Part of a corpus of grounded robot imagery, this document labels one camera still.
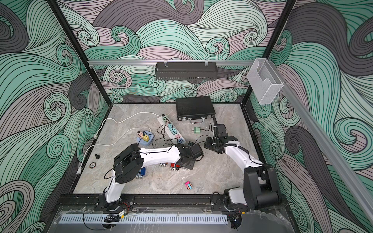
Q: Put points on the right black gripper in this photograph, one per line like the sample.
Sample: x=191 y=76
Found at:
x=207 y=144

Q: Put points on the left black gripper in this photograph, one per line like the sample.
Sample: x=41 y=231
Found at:
x=192 y=165

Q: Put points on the green charger adapter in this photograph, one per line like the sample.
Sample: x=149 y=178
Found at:
x=197 y=130

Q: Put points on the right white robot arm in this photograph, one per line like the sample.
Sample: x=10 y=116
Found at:
x=260 y=182

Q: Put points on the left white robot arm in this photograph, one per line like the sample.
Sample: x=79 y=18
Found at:
x=131 y=160

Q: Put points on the red shaver middle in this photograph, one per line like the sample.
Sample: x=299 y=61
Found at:
x=174 y=167

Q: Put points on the blue shaver front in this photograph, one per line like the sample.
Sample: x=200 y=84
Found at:
x=141 y=173

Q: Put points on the white power strip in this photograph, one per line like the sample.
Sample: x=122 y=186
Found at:
x=170 y=129

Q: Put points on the pink striped small box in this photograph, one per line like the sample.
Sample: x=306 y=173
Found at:
x=188 y=185

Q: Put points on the black briefcase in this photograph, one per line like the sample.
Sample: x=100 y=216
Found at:
x=194 y=108

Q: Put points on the light blue socket cube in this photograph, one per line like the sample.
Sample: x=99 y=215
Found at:
x=143 y=143

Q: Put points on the yellow charger adapter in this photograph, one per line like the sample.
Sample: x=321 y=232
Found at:
x=145 y=137

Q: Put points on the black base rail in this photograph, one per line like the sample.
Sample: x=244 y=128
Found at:
x=212 y=202

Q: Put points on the white slotted cable duct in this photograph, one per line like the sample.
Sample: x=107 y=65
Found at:
x=146 y=219

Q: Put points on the clear acrylic wall box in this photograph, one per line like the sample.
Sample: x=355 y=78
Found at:
x=264 y=78

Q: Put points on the black wall shelf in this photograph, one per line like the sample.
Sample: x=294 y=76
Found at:
x=180 y=71

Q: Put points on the aluminium wall rail back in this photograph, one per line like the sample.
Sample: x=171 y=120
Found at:
x=133 y=62

